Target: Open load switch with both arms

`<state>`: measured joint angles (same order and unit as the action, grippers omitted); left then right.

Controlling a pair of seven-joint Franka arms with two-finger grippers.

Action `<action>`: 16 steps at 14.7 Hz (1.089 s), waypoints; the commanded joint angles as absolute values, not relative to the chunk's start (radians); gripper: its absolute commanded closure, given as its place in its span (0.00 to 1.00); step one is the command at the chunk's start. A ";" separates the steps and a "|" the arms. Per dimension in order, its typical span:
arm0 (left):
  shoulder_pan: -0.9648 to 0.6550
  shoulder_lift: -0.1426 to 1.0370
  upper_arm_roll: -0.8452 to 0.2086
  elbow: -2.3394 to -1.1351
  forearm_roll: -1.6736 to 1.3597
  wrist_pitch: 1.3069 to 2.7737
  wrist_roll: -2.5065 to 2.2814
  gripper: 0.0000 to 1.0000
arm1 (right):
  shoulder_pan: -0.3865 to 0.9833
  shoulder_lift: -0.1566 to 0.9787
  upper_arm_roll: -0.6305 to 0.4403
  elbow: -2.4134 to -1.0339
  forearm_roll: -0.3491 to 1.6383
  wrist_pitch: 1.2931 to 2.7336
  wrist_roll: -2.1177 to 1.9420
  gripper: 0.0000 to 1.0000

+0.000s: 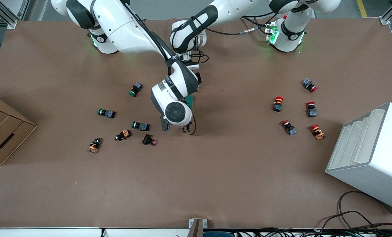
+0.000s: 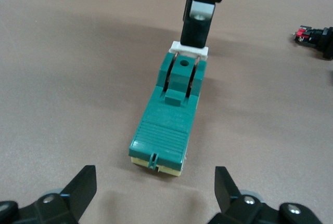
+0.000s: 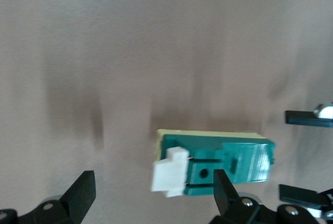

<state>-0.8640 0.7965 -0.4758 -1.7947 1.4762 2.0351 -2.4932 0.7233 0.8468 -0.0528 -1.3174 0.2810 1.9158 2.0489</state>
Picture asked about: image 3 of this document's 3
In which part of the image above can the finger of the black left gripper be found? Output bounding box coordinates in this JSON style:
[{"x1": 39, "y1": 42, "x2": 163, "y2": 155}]
[
  {"x1": 285, "y1": 101, "x2": 333, "y2": 128},
  {"x1": 278, "y1": 183, "x2": 333, "y2": 218}
]

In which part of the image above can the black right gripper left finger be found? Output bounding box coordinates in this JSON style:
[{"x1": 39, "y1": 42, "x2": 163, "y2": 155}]
[{"x1": 0, "y1": 170, "x2": 97, "y2": 224}]

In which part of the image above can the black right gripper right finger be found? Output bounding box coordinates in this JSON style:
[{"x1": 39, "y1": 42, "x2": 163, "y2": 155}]
[{"x1": 210, "y1": 169, "x2": 326, "y2": 224}]

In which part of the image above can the green load switch white handle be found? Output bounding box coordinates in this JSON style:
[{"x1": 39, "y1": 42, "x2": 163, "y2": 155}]
[{"x1": 150, "y1": 128, "x2": 276, "y2": 199}]

